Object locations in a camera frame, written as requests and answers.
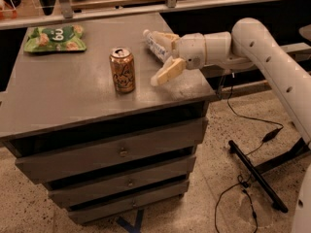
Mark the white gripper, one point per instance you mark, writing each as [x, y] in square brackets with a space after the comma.
[191, 50]

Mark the orange soda can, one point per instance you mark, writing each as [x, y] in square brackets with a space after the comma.
[122, 68]

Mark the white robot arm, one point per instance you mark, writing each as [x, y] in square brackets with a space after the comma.
[248, 43]

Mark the clear plastic water bottle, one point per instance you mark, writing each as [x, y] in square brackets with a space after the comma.
[159, 51]

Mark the top grey drawer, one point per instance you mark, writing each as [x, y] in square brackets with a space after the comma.
[60, 164]

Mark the grey drawer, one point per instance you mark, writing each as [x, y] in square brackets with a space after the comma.
[76, 195]
[130, 202]
[60, 164]

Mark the green snack bag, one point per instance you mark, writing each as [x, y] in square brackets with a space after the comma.
[64, 39]

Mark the grey drawer cabinet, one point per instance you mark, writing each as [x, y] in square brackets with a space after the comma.
[63, 100]

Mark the middle grey drawer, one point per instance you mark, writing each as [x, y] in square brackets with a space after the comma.
[76, 195]

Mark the bottom grey drawer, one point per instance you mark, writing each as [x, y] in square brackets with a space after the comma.
[130, 202]

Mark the metal frame rail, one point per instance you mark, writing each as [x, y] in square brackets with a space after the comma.
[30, 13]

